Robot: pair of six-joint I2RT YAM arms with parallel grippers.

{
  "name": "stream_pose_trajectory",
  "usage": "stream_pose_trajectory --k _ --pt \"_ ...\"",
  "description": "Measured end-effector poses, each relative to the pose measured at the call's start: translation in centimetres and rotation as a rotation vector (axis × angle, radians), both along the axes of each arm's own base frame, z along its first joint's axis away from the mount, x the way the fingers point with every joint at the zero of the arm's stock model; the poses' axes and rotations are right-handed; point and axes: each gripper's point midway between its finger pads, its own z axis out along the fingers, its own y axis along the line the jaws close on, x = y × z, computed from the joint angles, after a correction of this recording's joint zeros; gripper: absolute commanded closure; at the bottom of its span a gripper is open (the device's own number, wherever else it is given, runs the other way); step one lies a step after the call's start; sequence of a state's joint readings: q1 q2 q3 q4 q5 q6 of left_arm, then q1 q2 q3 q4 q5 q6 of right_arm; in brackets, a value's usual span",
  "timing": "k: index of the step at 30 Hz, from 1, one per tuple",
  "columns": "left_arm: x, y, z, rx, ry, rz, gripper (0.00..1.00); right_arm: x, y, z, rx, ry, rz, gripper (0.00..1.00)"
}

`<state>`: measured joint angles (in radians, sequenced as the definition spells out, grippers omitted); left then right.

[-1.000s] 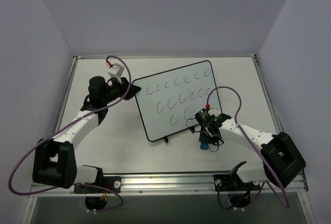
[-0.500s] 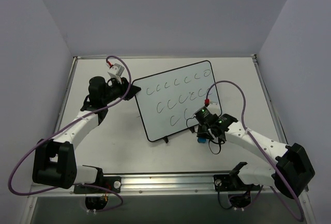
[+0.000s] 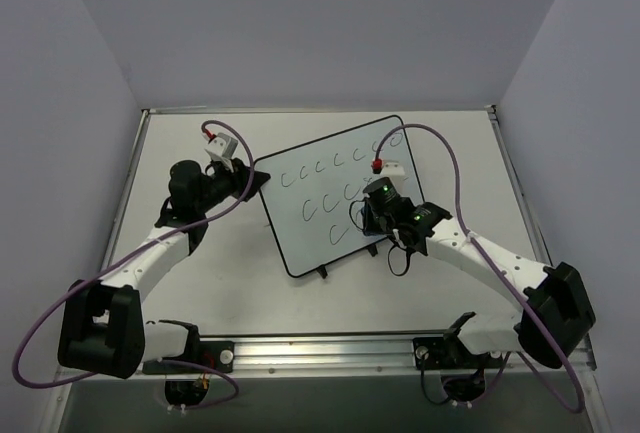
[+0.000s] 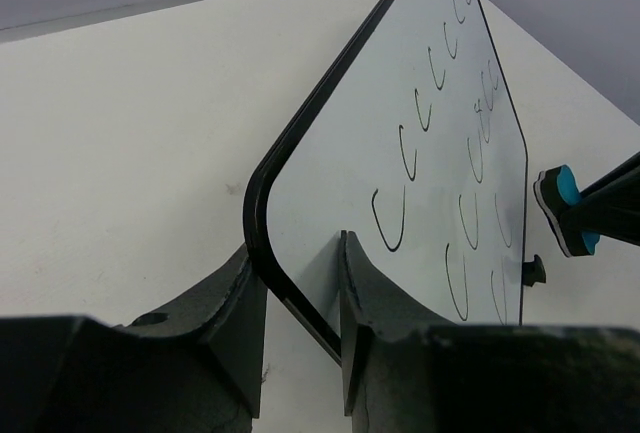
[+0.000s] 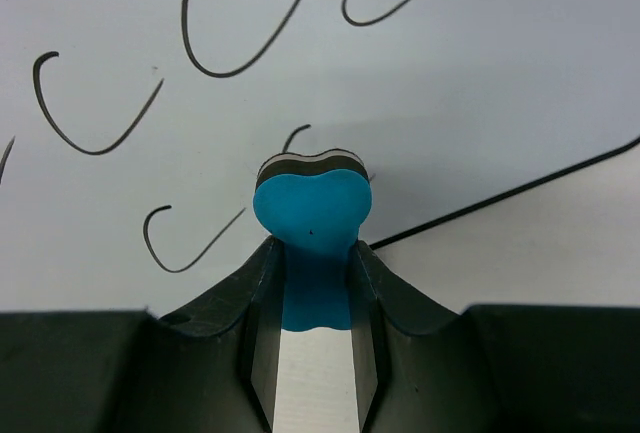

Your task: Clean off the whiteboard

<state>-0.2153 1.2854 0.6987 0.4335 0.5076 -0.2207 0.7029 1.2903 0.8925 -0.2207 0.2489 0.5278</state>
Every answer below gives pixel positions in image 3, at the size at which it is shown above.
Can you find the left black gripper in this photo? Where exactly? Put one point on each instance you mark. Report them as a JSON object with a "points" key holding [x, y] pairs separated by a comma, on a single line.
{"points": [[241, 176]]}

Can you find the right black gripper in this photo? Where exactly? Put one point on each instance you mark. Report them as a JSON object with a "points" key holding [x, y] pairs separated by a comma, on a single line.
{"points": [[370, 223]]}

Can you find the white whiteboard black frame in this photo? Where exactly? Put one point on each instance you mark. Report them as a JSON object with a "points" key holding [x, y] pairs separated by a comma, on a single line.
{"points": [[313, 197]]}

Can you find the blue bone-shaped eraser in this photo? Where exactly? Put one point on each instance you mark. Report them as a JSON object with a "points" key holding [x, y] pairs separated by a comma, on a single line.
{"points": [[367, 234]]}

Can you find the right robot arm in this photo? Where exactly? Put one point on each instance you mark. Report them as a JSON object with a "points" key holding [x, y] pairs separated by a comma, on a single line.
{"points": [[552, 310]]}

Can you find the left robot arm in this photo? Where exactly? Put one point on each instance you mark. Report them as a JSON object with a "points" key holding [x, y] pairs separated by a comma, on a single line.
{"points": [[103, 329]]}

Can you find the right whiteboard foot clip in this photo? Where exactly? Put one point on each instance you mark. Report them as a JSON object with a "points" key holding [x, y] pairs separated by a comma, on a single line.
{"points": [[372, 250]]}

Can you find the whiteboard foot clip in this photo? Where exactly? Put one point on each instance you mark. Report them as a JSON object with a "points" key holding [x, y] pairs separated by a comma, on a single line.
{"points": [[322, 271], [372, 250]]}

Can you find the left whiteboard foot clip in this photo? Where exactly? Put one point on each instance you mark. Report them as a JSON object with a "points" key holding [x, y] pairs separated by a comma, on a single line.
{"points": [[322, 271]]}

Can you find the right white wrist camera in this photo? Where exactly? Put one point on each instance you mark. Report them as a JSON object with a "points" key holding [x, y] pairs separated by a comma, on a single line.
{"points": [[387, 168]]}

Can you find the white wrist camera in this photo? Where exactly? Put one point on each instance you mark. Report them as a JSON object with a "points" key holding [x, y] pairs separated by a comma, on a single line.
{"points": [[387, 168], [220, 147]]}

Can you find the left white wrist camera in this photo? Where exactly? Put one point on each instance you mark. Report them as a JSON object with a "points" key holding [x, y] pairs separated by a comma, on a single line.
{"points": [[220, 147]]}

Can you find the aluminium left side rail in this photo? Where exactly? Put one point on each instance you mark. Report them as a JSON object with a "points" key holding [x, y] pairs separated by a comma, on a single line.
{"points": [[127, 187]]}

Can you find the aluminium rail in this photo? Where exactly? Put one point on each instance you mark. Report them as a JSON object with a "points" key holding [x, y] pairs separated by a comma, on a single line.
{"points": [[326, 352], [535, 236], [127, 187]]}

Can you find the aluminium front rail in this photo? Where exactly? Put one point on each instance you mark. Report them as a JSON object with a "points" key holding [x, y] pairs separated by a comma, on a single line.
{"points": [[326, 352]]}

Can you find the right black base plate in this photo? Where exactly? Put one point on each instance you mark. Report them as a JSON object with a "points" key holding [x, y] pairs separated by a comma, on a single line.
{"points": [[439, 353]]}

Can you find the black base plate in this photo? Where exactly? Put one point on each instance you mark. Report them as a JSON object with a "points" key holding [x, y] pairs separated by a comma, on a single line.
{"points": [[214, 354], [439, 353]]}

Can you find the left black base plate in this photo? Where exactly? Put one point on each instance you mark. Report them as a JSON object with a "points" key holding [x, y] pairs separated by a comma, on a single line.
{"points": [[214, 354]]}

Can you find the aluminium right side rail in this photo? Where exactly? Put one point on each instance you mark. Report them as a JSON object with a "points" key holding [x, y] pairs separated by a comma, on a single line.
{"points": [[535, 236]]}

